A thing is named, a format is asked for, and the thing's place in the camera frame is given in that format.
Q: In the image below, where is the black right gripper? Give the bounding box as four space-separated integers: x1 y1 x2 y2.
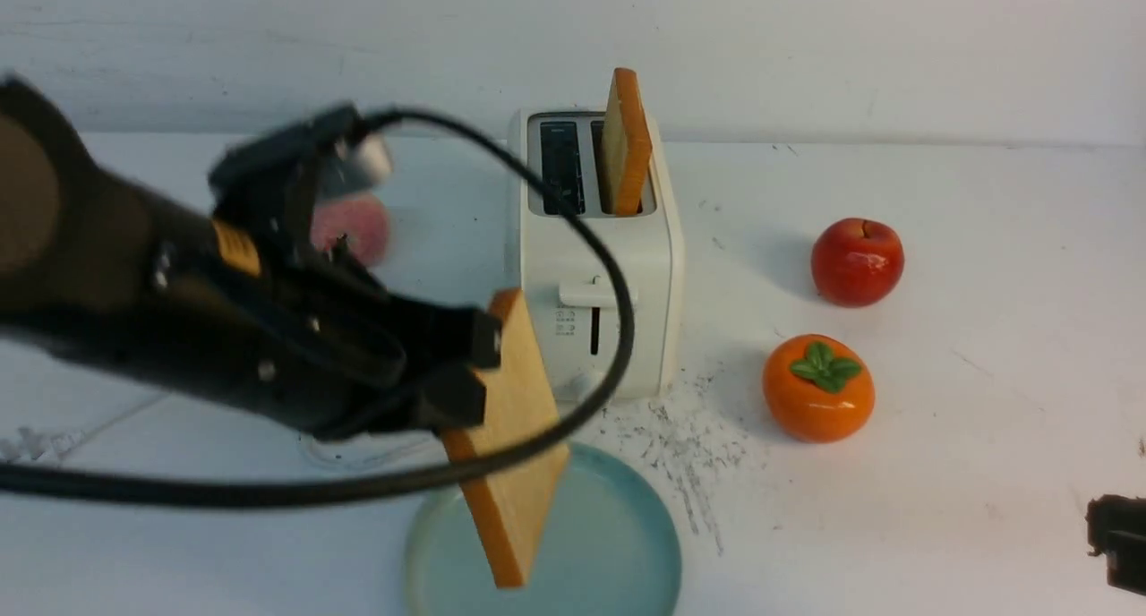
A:
1086 495 1145 597

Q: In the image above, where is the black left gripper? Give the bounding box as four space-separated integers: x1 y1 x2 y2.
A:
211 223 502 440

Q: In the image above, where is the toasted bread slice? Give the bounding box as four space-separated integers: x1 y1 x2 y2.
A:
599 68 654 218
441 289 570 590

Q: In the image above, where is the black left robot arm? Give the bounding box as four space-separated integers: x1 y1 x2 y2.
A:
3 76 502 440

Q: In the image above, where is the white two-slot toaster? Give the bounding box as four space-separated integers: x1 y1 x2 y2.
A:
507 106 686 402

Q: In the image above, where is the pink peach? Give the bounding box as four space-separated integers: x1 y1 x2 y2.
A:
311 194 390 268

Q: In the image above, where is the light blue round plate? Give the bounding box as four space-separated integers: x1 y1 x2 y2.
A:
405 443 683 615

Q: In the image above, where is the orange persimmon with green leaf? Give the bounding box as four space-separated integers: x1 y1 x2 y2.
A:
761 334 877 444

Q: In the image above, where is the red apple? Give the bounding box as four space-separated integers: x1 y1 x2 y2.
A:
810 218 905 307

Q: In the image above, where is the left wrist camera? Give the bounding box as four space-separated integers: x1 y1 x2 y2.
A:
209 105 393 218

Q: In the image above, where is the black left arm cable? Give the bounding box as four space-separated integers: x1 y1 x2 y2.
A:
0 106 637 510

